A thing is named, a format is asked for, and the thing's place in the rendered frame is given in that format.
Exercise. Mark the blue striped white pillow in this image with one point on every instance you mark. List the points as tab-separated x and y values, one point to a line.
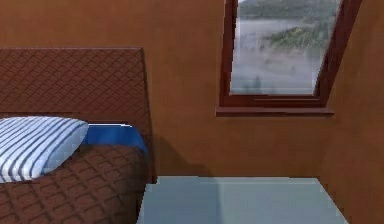
33	146

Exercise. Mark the brown quilted bed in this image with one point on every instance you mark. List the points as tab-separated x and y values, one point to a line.
83	186

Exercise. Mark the brown framed window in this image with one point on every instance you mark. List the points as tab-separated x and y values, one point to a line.
276	53

